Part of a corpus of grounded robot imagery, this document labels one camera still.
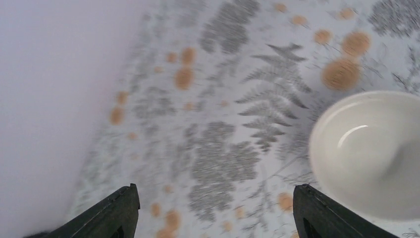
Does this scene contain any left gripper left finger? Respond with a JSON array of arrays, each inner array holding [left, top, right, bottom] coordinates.
[[45, 183, 140, 238]]

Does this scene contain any beige bowl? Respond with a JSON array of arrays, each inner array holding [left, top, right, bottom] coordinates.
[[309, 91, 420, 221]]

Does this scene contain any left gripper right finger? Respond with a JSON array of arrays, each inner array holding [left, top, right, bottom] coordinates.
[[293, 184, 396, 238]]

